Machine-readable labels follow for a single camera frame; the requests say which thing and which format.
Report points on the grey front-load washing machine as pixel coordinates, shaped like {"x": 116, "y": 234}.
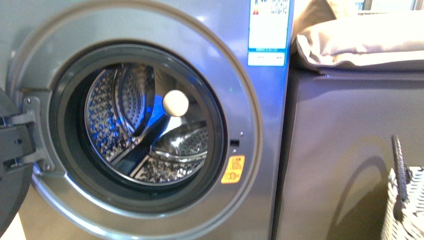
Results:
{"x": 138, "y": 106}

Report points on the washing machine round door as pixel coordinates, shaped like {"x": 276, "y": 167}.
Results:
{"x": 16, "y": 160}

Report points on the orange warning sticker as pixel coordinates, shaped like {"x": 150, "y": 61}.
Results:
{"x": 234, "y": 170}

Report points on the energy label sticker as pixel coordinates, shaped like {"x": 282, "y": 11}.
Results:
{"x": 268, "y": 32}

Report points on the grey side cabinet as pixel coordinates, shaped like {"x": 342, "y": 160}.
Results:
{"x": 337, "y": 151}

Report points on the beige cushion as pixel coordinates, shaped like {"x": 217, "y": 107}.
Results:
{"x": 332, "y": 34}

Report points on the white woven laundry basket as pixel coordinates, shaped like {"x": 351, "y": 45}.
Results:
{"x": 404, "y": 214}

